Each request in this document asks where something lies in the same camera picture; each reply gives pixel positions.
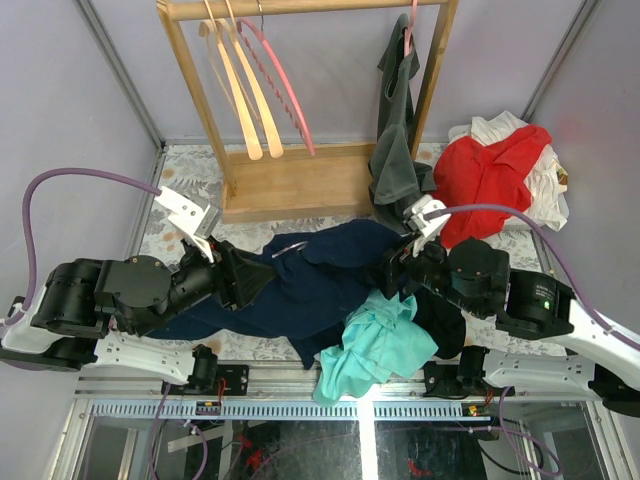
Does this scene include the cream plastic hanger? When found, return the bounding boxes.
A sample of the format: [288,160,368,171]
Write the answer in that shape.
[271,241,308,259]

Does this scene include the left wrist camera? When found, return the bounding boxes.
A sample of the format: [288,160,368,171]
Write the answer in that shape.
[155,186,222,264]

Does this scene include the navy blue t-shirt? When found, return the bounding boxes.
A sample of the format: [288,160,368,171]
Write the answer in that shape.
[147,219,402,369]

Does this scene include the pink hanger holding grey shirt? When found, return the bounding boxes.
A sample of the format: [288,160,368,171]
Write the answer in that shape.
[403,0,418,57]

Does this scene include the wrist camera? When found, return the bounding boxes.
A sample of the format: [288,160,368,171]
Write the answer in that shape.
[155,186,222,264]
[403,194,450,257]

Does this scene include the grey t-shirt on hanger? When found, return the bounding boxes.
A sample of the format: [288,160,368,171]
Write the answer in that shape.
[369,14,436,234]

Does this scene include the light wooden hanger left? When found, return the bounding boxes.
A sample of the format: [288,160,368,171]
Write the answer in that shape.
[199,1,263,160]

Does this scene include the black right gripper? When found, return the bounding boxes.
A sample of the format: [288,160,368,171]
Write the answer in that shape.
[360,224,484,317]

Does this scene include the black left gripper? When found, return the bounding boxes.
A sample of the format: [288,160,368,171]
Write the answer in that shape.
[136,232,283,337]

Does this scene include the teal t-shirt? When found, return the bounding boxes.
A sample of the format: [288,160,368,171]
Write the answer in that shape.
[313,290,438,407]

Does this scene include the floral table mat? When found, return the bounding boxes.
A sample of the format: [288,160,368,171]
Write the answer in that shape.
[115,141,566,362]

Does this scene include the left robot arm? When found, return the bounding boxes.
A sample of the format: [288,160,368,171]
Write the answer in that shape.
[1,238,276,395]

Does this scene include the black t-shirt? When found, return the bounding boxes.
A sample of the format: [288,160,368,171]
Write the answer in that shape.
[414,290,466,360]

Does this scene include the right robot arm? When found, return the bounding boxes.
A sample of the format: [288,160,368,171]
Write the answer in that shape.
[370,238,639,417]

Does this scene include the red t-shirt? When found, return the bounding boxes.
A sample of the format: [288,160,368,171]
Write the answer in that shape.
[431,124,553,249]

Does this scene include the wooden clothes rack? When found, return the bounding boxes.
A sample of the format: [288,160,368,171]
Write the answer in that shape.
[156,0,460,224]

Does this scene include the light wooden hanger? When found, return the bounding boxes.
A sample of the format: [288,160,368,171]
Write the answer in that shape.
[224,0,284,158]
[199,1,263,160]

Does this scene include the white garment pile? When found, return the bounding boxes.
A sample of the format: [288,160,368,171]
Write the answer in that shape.
[448,111,569,231]

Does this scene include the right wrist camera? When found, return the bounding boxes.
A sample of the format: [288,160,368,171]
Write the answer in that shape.
[403,194,450,257]

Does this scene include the pink twisted-bar hanger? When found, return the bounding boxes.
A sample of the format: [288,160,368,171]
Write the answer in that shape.
[236,17,316,156]

